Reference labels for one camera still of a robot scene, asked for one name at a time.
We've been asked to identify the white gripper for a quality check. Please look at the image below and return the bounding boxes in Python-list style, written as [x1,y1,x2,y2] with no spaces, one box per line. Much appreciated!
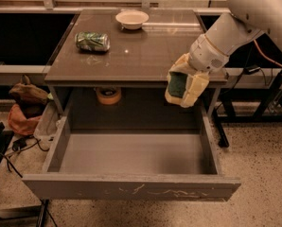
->
[165,34,229,108]

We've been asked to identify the green and yellow sponge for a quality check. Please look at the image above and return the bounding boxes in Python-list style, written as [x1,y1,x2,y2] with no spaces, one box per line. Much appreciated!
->
[167,72,187,98]

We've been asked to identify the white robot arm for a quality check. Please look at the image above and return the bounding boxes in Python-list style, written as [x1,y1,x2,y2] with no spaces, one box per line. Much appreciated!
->
[165,0,282,108]

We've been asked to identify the grey open drawer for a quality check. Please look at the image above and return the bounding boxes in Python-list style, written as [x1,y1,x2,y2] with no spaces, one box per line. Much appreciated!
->
[23,90,240,201]

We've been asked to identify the black power adapter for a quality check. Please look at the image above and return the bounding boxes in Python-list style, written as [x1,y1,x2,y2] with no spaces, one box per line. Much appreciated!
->
[243,65,260,75]

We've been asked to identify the white bowl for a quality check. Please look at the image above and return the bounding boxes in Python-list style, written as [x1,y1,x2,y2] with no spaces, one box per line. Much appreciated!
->
[115,10,149,30]

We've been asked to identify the tan tape roll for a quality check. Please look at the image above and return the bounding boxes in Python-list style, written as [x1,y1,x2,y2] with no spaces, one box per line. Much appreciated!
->
[96,87,121,105]

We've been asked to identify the grey cabinet table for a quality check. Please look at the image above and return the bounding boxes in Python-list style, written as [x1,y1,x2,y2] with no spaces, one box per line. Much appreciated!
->
[44,9,228,118]

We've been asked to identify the crushed green soda can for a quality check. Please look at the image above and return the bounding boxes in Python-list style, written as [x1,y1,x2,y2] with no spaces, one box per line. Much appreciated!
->
[75,32,110,52]

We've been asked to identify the orange cloth bag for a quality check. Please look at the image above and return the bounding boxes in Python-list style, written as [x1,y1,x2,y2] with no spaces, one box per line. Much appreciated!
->
[8,104,41,136]

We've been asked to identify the black stand at left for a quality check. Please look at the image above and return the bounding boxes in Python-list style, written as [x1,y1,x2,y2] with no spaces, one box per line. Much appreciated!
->
[0,119,50,227]

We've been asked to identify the orange cable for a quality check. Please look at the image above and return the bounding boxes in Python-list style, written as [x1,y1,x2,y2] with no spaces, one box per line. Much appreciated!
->
[253,39,282,69]

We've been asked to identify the black cables on floor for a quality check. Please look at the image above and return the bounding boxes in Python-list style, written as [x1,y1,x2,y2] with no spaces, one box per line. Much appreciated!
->
[0,134,59,227]

